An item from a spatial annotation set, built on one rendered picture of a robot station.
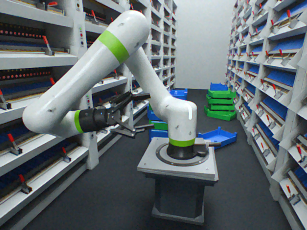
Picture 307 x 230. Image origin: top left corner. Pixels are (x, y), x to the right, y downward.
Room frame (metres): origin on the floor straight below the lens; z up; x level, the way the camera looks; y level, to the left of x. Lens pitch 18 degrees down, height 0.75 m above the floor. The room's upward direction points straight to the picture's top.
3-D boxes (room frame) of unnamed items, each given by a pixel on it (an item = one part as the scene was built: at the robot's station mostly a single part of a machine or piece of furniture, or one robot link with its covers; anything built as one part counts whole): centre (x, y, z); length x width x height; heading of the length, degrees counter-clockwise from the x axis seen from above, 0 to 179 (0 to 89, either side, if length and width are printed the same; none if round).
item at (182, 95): (1.56, -0.12, 0.44); 0.30 x 0.20 x 0.08; 79
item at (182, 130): (0.82, -0.12, 0.46); 0.16 x 0.13 x 0.19; 25
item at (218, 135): (1.58, -0.58, 0.04); 0.30 x 0.20 x 0.08; 124
